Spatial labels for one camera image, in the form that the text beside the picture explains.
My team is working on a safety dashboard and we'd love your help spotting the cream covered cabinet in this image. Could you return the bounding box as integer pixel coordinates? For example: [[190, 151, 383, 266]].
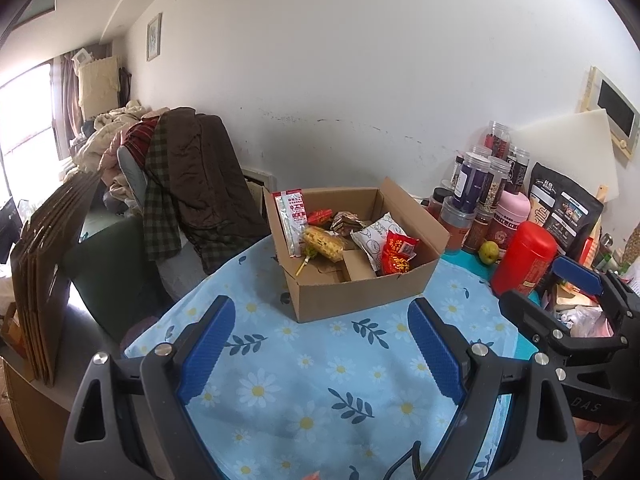
[[75, 55, 123, 121]]

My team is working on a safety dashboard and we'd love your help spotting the green checked cloth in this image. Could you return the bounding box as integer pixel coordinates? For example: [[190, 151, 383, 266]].
[[141, 120, 183, 263]]

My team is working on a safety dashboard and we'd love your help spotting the white snack packet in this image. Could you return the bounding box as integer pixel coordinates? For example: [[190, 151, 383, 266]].
[[350, 212, 396, 266]]

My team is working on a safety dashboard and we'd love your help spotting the dark green seat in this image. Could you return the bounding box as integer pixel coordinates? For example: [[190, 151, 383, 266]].
[[62, 215, 176, 346]]

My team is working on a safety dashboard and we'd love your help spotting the red yellow snack packet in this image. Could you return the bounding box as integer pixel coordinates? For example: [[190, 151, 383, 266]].
[[378, 227, 420, 276]]

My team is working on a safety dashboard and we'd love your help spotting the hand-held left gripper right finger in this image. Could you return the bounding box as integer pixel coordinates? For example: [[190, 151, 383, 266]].
[[407, 297, 583, 480]]

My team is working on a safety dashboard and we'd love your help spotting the red plastic canister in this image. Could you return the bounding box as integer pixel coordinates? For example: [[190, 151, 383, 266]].
[[491, 220, 557, 298]]

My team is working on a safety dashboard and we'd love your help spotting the grey ceiling panel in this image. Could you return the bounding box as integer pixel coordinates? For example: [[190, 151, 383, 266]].
[[17, 0, 58, 26]]

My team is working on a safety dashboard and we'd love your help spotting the brown pink snack packet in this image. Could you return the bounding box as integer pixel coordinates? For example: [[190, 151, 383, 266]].
[[330, 211, 368, 236]]

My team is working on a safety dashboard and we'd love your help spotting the person's right hand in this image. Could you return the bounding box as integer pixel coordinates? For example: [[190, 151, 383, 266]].
[[575, 419, 623, 441]]

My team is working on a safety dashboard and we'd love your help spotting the cream wall intercom panel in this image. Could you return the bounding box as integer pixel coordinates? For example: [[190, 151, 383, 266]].
[[576, 65, 640, 162]]

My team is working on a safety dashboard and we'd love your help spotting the bright window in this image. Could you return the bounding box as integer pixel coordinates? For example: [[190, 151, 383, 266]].
[[0, 62, 63, 196]]

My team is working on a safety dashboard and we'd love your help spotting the green bottle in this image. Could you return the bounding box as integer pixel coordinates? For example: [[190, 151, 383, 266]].
[[592, 232, 618, 271]]

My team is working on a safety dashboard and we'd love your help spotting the black cable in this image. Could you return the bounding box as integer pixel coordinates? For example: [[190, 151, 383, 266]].
[[385, 442, 423, 480]]

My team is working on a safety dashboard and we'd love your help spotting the yellow corn snack packet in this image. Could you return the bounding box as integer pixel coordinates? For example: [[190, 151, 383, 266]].
[[295, 225, 346, 277]]

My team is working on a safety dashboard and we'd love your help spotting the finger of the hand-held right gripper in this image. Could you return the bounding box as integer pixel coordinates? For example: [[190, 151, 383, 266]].
[[555, 256, 640, 321], [499, 290, 628, 356]]

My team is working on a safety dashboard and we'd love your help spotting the brown curtain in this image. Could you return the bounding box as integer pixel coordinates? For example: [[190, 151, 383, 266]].
[[50, 55, 83, 161]]

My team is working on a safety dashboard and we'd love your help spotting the red white sachet strip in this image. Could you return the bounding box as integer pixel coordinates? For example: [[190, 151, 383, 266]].
[[272, 189, 307, 259]]

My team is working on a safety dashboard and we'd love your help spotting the cluster of clear plastic jars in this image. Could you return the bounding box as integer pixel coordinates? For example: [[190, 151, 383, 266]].
[[427, 120, 531, 256]]

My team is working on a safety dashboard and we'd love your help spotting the red striped garment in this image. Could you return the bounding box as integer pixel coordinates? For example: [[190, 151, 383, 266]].
[[122, 119, 161, 166]]

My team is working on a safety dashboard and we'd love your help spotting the blue floral tablecloth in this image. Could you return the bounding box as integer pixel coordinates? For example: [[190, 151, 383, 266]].
[[122, 237, 526, 480]]

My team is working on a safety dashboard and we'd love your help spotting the pink bottle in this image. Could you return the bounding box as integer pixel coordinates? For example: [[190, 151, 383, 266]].
[[487, 191, 531, 253]]

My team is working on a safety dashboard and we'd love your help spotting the round woven tray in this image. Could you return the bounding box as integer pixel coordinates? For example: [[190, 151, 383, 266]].
[[617, 222, 640, 266]]

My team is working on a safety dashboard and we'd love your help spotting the small framed wall picture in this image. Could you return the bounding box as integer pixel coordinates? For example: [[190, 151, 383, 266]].
[[146, 12, 163, 62]]

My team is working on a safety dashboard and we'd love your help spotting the brown cardboard box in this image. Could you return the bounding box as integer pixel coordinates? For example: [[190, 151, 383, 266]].
[[263, 176, 451, 324]]

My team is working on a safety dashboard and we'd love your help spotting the stack of flattened cardboard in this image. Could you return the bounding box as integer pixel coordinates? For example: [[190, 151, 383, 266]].
[[10, 170, 103, 388]]

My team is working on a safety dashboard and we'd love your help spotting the brown quilted jacket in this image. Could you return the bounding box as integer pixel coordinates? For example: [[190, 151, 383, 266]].
[[155, 106, 271, 276]]

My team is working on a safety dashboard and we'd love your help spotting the pile of beige bedding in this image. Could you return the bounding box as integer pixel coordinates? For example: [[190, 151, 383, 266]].
[[72, 100, 171, 181]]

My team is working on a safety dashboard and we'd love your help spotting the white foam board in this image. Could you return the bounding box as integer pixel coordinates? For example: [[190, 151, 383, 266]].
[[507, 108, 621, 201]]

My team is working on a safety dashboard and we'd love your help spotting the clear plastic bag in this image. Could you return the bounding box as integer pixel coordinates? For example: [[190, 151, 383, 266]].
[[555, 305, 616, 338]]

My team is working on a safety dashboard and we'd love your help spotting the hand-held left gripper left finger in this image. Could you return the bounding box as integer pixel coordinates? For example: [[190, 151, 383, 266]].
[[57, 295, 236, 480]]

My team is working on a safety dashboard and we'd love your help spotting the black stand-up pouch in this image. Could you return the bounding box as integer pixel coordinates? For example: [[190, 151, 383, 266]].
[[527, 161, 605, 261]]

